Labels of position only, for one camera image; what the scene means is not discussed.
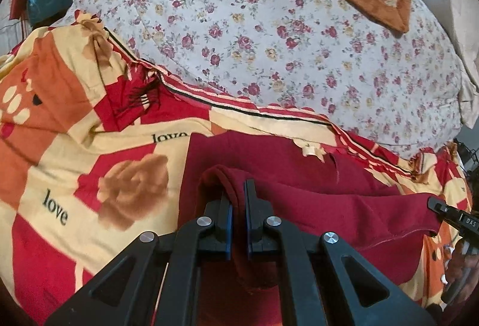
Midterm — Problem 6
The beige cloth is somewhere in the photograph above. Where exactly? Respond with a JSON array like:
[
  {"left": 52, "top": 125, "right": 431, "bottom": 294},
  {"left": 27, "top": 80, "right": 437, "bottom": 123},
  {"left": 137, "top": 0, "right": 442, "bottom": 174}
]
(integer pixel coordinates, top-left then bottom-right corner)
[{"left": 415, "top": 0, "right": 479, "bottom": 129}]

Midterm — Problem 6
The floral bed quilt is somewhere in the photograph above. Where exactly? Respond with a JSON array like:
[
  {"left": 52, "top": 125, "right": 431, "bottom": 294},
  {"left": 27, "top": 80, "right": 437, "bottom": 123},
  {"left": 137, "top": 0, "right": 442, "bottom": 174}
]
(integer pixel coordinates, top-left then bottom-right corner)
[{"left": 48, "top": 0, "right": 466, "bottom": 158}]

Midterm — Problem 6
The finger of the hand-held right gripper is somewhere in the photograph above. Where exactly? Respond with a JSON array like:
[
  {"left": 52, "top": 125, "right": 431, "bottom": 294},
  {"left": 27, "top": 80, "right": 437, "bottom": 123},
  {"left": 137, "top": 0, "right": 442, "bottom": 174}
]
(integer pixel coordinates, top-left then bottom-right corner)
[{"left": 428, "top": 197, "right": 466, "bottom": 227}]

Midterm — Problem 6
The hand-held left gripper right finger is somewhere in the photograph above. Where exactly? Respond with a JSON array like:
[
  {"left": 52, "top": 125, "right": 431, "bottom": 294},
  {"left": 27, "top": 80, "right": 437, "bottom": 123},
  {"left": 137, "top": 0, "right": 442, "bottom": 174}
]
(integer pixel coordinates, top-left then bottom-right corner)
[{"left": 244, "top": 179, "right": 436, "bottom": 326}]

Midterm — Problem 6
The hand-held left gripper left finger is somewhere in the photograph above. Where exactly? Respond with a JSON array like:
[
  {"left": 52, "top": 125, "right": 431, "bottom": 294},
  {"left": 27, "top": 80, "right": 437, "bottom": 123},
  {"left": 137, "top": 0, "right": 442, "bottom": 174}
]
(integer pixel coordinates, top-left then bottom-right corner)
[{"left": 44, "top": 191, "right": 234, "bottom": 326}]

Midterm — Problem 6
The maroon fleece garment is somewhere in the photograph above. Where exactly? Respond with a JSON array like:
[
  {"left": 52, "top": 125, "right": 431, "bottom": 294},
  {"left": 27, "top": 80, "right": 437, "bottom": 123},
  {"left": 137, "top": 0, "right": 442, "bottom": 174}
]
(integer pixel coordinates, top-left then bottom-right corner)
[{"left": 176, "top": 132, "right": 444, "bottom": 326}]

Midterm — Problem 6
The red cream orange printed blanket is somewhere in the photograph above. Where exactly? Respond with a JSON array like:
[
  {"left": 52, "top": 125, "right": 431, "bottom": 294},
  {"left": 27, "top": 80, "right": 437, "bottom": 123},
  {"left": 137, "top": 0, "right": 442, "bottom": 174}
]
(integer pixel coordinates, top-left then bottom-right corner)
[{"left": 0, "top": 10, "right": 474, "bottom": 326}]

